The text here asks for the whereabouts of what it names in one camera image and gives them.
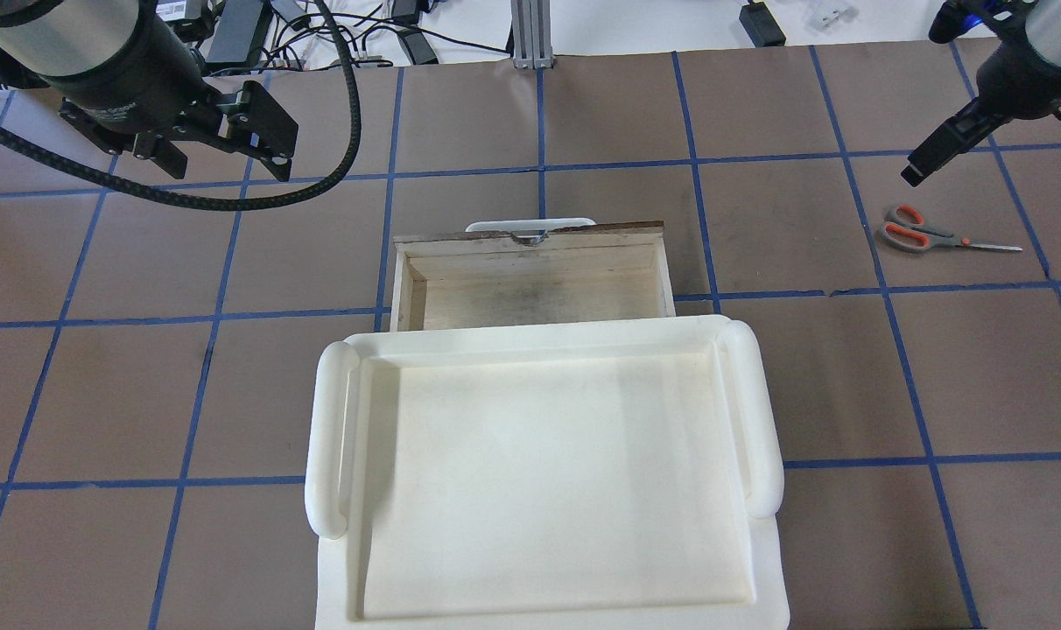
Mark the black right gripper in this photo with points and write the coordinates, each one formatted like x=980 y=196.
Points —
x=1017 y=86

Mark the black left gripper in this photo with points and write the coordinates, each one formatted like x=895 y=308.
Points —
x=126 y=63

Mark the orange grey scissors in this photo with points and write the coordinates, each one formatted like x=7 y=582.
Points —
x=906 y=229

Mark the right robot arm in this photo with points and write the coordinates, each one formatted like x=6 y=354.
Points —
x=1033 y=23

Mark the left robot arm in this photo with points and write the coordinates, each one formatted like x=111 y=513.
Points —
x=54 y=39

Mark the wooden drawer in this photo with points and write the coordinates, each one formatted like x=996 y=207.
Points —
x=610 y=271

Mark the black power adapter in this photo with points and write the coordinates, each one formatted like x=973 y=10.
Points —
x=760 y=25

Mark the white plastic tray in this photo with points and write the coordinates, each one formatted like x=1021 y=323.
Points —
x=621 y=474

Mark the white drawer handle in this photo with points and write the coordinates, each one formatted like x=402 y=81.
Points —
x=532 y=225

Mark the aluminium frame post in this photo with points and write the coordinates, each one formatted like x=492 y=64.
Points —
x=531 y=34

